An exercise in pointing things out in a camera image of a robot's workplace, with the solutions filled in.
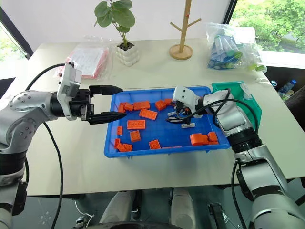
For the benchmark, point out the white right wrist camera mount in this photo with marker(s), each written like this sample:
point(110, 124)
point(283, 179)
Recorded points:
point(184, 94)

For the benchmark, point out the blue plastic bin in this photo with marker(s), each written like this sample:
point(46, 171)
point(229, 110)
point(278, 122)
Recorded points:
point(166, 133)

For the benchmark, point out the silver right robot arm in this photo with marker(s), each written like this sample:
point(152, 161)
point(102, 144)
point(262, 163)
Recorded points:
point(262, 171)

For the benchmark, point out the long orange toy brick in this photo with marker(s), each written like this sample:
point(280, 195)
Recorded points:
point(135, 124)
point(125, 147)
point(141, 105)
point(148, 114)

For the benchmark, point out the grey rounded robot leg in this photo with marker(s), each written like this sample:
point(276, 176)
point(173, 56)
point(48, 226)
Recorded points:
point(182, 207)
point(119, 207)

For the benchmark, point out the clear bag of blue items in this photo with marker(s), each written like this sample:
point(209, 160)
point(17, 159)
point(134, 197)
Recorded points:
point(228, 50)

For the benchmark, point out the green plastic bin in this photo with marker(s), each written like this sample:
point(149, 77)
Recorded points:
point(252, 105)

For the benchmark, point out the green leafy plant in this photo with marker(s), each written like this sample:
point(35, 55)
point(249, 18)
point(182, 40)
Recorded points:
point(119, 14)

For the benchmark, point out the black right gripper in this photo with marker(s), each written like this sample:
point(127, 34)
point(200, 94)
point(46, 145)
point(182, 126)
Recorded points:
point(183, 108)

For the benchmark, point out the big orange toy brick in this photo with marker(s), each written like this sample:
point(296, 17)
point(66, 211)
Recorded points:
point(197, 139)

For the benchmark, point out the small orange toy brick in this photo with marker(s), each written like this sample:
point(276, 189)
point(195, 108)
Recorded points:
point(154, 144)
point(129, 107)
point(160, 105)
point(168, 101)
point(119, 130)
point(117, 143)
point(212, 136)
point(121, 108)
point(135, 136)

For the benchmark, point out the white plant pot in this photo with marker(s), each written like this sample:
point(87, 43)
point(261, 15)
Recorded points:
point(127, 56)

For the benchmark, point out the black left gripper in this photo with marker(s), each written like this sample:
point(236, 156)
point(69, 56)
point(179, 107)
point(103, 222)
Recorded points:
point(79, 103)

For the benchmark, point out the clear water bottle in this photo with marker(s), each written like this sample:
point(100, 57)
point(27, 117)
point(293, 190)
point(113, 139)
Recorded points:
point(288, 86)

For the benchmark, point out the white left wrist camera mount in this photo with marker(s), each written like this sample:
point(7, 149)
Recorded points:
point(69, 82)

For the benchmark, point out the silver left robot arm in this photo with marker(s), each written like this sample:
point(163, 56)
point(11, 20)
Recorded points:
point(26, 112)

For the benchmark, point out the pink papers in clear bag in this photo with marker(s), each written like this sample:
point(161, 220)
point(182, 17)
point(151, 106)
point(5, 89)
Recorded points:
point(88, 59)

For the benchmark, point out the wooden branch stand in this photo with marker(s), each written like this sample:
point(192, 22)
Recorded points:
point(182, 51)

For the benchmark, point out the black window frame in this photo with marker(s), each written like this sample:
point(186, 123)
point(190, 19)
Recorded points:
point(16, 35)

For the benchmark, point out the dark chair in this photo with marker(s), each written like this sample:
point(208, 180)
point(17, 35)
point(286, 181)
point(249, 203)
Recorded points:
point(296, 102)

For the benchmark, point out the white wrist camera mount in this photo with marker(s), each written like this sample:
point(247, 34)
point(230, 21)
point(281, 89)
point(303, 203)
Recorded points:
point(184, 94)
point(69, 82)

